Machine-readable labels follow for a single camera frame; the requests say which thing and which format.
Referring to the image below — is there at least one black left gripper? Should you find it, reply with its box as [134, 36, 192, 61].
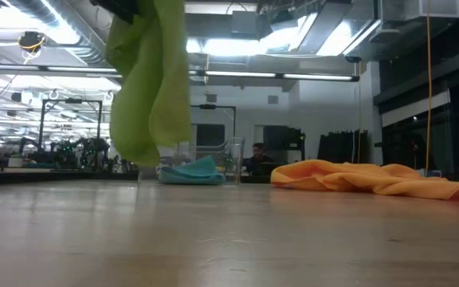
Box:
[89, 0, 139, 24]

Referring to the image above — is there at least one green microfiber towel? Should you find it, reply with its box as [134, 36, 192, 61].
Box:
[104, 0, 193, 167]

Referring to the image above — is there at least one teal microfiber towel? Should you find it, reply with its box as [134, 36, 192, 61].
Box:
[158, 155, 226, 185]

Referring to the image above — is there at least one orange microfiber towel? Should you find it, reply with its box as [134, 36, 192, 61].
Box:
[270, 159, 459, 201]

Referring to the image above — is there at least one black robot arms station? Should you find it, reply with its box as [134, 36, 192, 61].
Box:
[18, 136, 135, 171]

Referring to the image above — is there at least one long linear ceiling light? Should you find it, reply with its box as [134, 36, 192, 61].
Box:
[0, 62, 361, 83]

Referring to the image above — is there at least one clear plastic bin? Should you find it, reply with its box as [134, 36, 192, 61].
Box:
[137, 136, 246, 185]

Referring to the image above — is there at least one person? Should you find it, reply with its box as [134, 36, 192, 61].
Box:
[241, 142, 277, 176]

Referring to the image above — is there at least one black curtain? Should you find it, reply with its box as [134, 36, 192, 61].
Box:
[317, 129, 370, 164]

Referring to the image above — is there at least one silver ventilation duct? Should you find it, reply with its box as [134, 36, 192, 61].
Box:
[6, 0, 109, 65]

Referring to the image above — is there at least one black yellow cable reel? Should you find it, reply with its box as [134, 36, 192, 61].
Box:
[17, 30, 47, 53]

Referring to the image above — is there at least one black robot station frame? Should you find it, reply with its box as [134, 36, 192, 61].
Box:
[190, 104, 237, 139]
[37, 98, 104, 159]

